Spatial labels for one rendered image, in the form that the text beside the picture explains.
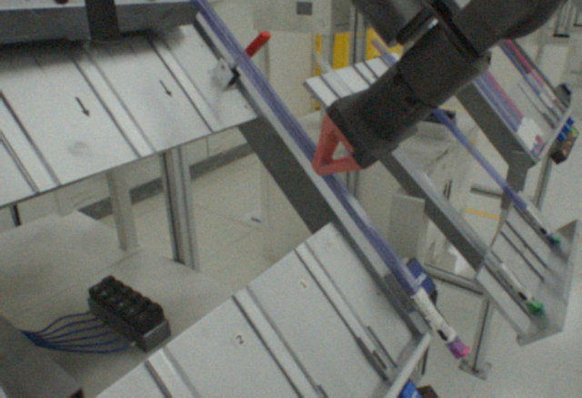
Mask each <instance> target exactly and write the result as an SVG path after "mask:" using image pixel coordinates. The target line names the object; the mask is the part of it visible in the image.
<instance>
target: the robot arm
mask: <svg viewBox="0 0 582 398"><path fill-rule="evenodd" d="M350 2H351V3H352V4H353V5H354V8H355V9H356V10H357V12H358V13H359V14H361V16H363V17H364V18H365V19H366V21H367V22H368V24H369V26H370V27H371V28H372V29H373V31H374V32H375V33H376V35H377V36H378V37H379V38H381V40H382V41H383V42H384V44H385V46H386V47H387V48H388V49H389V48H392V47H394V46H396V45H400V46H404V45H407V44H408V43H410V41H411V40H413V39H414V38H415V37H416V36H418V35H420V34H421V33H422V32H423V31H425V30H426V29H427V28H428V27H429V26H430V25H431V24H432V23H433V22H434V20H435V19H436V23H435V24H434V25H433V26H432V27H431V28H430V29H429V30H428V31H427V32H426V33H425V34H424V35H423V36H422V37H421V38H419V39H417V40H416V42H415V43H414V44H413V45H412V46H411V47H410V48H409V49H408V50H407V51H406V52H405V53H404V54H403V55H401V57H400V59H399V60H396V61H395V62H394V63H393V64H392V65H391V66H390V67H389V68H388V69H387V70H386V71H385V72H384V73H383V74H381V75H380V76H379V77H378V78H377V79H376V80H375V82H374V83H373V84H371V85H370V86H369V87H368V88H366V89H364V90H361V91H357V92H355V93H352V94H350V95H346V96H343V97H339V99H337V100H335V101H334V102H333V103H332V104H331V105H330V106H329V107H328V108H327V109H326V114H325V117H323V121H322V125H321V130H320V136H319V141H318V145H317V148H316V153H315V156H314V160H313V163H312V165H311V166H312V168H313V169H314V171H315V173H316V174H317V175H318V176H320V175H327V174H337V173H346V172H354V171H364V169H367V168H368V167H370V166H371V165H373V164H375V163H376V162H377V161H379V160H381V159H383V158H385V157H386V156H388V155H389V154H391V153H393V151H394V150H395V149H396V148H397V147H399V145H400V144H401V143H403V142H404V141H405V140H406V139H408V138H410V137H411V136H413V135H414V134H416V133H417V132H418V127H417V126H416V125H418V124H419V123H420V122H422V121H423V120H424V119H426V118H427V117H428V116H429V115H430V114H431V113H432V112H433V111H434V110H435V109H437V108H438V107H439V106H441V105H443V104H444V103H446V102H447V101H448V100H449V99H451V98H452V97H453V95H455V94H457V93H458V92H460V91H461V90H462V89H464V88H465V87H466V86H467V85H469V84H470V83H472V82H473V81H474V80H475V79H477V78H478V77H479V76H480V75H482V74H483V73H484V72H485V71H486V70H487V69H488V61H487V57H486V55H487V54H488V53H489V52H490V51H489V50H490V49H492V48H494V47H495V46H497V45H501V44H502V43H504V42H505V41H506V40H516V39H519V38H524V37H526V36H528V35H530V34H532V33H534V32H535V31H536V30H537V29H539V28H540V27H542V26H543V25H545V24H548V23H549V22H551V21H552V20H553V19H554V18H555V17H556V16H557V15H558V12H559V11H560V10H561V9H562V7H563V6H564V5H565V3H566V2H567V0H350ZM340 142H341V144H343V145H344V146H345V148H346V149H347V151H348V152H349V156H347V157H343V158H339V159H336V160H335V159H333V154H334V152H335V150H336V148H337V146H338V144H339V143H340ZM325 158H326V160H327V161H328V162H329V163H330V164H323V159H325Z"/></svg>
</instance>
